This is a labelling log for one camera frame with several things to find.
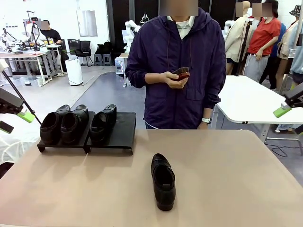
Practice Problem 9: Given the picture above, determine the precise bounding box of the black leather shoe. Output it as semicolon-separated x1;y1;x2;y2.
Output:
60;105;90;145
90;104;117;145
151;153;177;211
39;105;71;145

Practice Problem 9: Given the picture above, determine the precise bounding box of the wooden shoe brush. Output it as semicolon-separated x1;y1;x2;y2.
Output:
171;66;191;81

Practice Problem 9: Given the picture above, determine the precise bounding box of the person's left forearm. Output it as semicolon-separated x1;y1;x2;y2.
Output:
202;78;227;119

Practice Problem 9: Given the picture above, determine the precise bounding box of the person's right forearm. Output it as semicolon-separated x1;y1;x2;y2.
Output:
125;63;166;88

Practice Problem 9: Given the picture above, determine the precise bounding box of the person's right hand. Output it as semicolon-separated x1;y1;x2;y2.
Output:
163;70;190;89

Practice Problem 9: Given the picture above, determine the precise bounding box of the black slanted tripod pole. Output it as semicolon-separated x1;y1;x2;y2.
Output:
0;70;43;125

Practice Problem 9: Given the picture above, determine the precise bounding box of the clear storage box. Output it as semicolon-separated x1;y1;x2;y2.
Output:
20;75;43;87

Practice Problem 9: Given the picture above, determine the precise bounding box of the white desk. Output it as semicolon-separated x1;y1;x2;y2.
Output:
214;75;303;147

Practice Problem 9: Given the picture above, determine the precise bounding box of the long work table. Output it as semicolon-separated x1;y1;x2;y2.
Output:
0;44;62;86

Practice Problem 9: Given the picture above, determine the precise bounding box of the mannequin with bucket hat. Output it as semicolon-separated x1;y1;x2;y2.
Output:
276;4;303;95

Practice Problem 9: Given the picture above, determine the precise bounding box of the white air purifier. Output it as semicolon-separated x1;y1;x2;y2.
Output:
65;59;83;86

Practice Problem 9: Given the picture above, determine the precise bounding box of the mannequin in beige coat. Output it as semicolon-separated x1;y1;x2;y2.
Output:
224;1;252;75

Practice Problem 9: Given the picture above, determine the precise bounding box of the black office chair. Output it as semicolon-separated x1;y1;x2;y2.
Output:
75;40;93;67

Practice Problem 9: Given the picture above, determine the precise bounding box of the gray floor mat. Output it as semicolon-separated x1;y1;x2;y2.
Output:
70;72;147;119

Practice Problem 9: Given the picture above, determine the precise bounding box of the person in purple jacket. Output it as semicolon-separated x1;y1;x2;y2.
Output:
124;8;227;130

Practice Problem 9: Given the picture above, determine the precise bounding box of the black bag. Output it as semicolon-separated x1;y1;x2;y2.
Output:
95;41;114;55

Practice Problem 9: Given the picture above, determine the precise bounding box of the white computer case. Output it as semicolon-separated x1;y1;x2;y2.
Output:
115;57;126;75

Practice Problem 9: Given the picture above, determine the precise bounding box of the small side table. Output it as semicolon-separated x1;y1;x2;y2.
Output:
119;53;130;88

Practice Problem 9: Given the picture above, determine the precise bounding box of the background robot with cables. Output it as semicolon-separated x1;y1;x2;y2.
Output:
22;10;47;52

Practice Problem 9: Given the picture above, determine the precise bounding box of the white wall panel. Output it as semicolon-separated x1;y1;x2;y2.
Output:
76;9;98;37

